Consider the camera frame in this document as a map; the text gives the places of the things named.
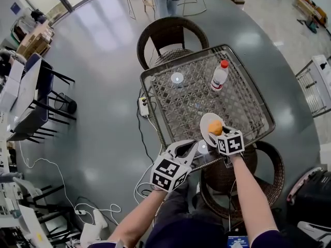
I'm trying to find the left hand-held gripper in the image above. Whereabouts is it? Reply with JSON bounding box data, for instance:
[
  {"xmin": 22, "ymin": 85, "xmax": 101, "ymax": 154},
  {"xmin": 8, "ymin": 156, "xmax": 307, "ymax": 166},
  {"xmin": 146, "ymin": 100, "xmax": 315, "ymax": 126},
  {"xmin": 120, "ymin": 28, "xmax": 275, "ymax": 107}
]
[{"xmin": 151, "ymin": 139, "xmax": 199, "ymax": 192}]

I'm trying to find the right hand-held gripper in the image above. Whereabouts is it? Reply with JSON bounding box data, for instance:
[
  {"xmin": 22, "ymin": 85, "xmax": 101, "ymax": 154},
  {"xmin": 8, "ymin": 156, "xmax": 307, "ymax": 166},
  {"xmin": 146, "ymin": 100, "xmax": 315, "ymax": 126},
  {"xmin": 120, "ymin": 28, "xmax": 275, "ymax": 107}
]
[{"xmin": 208, "ymin": 125, "xmax": 245, "ymax": 156}]

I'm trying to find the orange fruit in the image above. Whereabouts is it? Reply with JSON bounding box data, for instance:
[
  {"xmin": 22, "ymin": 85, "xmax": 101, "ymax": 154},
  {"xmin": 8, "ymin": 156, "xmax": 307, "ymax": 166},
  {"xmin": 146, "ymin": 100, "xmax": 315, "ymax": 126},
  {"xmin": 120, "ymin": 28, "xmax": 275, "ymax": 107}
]
[{"xmin": 208, "ymin": 120, "xmax": 223, "ymax": 136}]

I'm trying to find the white round plate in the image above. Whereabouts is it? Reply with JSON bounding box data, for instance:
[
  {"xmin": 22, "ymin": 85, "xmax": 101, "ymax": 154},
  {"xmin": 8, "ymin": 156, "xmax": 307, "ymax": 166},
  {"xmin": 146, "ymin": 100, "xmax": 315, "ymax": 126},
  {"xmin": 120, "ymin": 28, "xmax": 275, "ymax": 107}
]
[{"xmin": 200, "ymin": 112, "xmax": 224, "ymax": 147}]

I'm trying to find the person's right forearm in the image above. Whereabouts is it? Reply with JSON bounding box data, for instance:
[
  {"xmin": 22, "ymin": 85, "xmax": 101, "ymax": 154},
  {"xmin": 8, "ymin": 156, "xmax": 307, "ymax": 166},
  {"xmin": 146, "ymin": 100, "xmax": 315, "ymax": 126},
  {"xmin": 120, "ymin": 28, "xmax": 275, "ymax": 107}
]
[{"xmin": 229, "ymin": 153, "xmax": 279, "ymax": 242}]

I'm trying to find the person's left forearm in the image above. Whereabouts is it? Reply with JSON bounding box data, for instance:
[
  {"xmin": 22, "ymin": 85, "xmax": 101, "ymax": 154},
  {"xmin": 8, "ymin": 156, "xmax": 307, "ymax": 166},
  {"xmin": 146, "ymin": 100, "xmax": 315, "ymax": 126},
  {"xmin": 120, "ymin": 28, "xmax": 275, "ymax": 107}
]
[{"xmin": 108, "ymin": 189, "xmax": 168, "ymax": 248}]

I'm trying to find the wicker glass-top table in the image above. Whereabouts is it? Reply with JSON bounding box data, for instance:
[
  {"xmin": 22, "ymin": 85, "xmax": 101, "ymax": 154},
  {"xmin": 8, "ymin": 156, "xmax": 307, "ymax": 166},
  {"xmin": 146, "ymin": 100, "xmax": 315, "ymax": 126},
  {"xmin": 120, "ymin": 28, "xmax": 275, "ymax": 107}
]
[{"xmin": 139, "ymin": 44, "xmax": 276, "ymax": 171}]

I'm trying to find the clear plastic bottle red cap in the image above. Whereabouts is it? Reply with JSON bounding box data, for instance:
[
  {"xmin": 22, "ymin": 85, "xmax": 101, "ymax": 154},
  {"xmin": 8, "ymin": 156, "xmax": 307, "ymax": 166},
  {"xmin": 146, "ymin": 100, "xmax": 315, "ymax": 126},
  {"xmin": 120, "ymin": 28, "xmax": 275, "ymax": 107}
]
[{"xmin": 210, "ymin": 59, "xmax": 230, "ymax": 91}]

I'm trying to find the dark wicker chair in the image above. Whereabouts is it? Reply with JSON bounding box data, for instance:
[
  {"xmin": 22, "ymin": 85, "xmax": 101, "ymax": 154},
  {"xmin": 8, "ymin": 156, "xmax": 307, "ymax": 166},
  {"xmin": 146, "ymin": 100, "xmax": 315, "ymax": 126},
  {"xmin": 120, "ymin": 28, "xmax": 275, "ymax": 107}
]
[
  {"xmin": 199, "ymin": 140, "xmax": 285, "ymax": 220},
  {"xmin": 136, "ymin": 16, "xmax": 209, "ymax": 71}
]

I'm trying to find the person's dark clothing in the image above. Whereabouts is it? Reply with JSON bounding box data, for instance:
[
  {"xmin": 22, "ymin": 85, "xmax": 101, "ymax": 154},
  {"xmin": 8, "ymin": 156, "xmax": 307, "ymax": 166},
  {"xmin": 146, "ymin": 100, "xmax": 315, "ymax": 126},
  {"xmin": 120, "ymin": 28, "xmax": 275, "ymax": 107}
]
[{"xmin": 87, "ymin": 177, "xmax": 287, "ymax": 248}]

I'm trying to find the blue-screen device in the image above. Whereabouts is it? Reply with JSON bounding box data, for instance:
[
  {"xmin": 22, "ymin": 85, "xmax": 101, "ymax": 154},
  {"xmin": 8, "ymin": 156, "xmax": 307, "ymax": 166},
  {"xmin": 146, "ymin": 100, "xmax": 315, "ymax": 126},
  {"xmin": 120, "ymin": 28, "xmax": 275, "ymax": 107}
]
[{"xmin": 227, "ymin": 235, "xmax": 250, "ymax": 248}]

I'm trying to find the white console table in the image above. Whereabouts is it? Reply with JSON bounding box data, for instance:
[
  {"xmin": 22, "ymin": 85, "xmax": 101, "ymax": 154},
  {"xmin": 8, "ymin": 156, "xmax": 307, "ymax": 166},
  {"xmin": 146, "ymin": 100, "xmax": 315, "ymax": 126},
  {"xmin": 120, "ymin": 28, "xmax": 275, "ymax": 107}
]
[{"xmin": 295, "ymin": 55, "xmax": 331, "ymax": 118}]

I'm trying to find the black bag pink trim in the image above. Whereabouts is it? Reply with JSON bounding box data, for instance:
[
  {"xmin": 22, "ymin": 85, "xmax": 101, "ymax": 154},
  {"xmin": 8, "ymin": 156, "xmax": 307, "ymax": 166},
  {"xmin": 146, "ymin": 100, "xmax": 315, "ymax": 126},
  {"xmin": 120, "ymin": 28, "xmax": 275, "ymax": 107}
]
[{"xmin": 286, "ymin": 166, "xmax": 331, "ymax": 228}]

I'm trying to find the dark blue chair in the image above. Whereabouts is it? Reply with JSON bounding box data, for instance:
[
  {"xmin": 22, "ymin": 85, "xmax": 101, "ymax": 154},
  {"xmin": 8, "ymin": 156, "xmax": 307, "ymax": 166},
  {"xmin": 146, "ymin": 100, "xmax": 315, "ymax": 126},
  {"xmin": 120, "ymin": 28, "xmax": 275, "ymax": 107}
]
[
  {"xmin": 25, "ymin": 52, "xmax": 76, "ymax": 105},
  {"xmin": 7, "ymin": 101, "xmax": 77, "ymax": 144}
]

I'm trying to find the yellow sofa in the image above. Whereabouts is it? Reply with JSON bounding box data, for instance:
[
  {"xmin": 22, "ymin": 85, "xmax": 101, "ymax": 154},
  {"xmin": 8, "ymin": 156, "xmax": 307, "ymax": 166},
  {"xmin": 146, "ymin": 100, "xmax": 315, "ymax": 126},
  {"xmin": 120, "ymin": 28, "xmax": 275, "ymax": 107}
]
[{"xmin": 294, "ymin": 0, "xmax": 328, "ymax": 26}]

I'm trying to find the dark grey desk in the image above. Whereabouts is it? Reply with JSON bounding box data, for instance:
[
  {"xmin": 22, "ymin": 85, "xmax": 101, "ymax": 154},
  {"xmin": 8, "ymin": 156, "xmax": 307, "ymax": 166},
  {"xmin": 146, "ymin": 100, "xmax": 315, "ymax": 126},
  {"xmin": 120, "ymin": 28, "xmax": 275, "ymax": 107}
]
[{"xmin": 7, "ymin": 58, "xmax": 44, "ymax": 138}]

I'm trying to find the white box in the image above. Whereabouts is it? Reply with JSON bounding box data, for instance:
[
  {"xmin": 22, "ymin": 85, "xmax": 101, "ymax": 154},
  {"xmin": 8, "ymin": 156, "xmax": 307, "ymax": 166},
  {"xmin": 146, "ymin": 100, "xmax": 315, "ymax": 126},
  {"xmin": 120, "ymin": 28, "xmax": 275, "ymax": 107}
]
[{"xmin": 0, "ymin": 60, "xmax": 24, "ymax": 112}]

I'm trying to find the black cable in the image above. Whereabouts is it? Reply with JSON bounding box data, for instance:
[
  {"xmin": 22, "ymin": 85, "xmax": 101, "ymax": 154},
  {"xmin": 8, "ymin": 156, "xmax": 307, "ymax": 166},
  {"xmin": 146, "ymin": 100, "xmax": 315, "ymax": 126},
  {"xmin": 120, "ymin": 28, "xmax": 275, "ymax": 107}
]
[{"xmin": 136, "ymin": 86, "xmax": 166, "ymax": 232}]

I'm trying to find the black wire waste bin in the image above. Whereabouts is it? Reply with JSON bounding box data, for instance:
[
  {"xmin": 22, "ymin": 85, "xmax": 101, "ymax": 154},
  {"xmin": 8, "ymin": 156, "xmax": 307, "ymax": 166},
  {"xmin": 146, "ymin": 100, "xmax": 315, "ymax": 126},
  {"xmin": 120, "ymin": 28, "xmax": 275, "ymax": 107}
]
[{"xmin": 55, "ymin": 92, "xmax": 78, "ymax": 115}]

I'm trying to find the long white cable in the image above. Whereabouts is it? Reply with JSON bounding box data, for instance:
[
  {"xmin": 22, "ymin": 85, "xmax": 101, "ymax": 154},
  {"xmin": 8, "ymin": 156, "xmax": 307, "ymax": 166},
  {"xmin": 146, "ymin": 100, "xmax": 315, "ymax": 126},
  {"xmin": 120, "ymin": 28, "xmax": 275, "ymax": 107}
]
[{"xmin": 18, "ymin": 141, "xmax": 122, "ymax": 226}]

